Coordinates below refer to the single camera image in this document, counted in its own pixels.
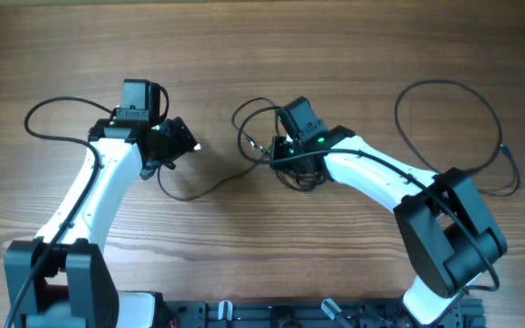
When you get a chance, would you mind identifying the black USB cable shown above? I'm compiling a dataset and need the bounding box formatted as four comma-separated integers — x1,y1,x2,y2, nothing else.
156,96,332,202

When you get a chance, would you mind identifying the black USB-C cable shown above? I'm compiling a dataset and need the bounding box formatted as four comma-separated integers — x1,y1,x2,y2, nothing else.
393,79,521,198

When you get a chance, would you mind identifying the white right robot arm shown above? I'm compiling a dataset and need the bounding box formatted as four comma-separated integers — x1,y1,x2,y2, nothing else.
271,97,508,326

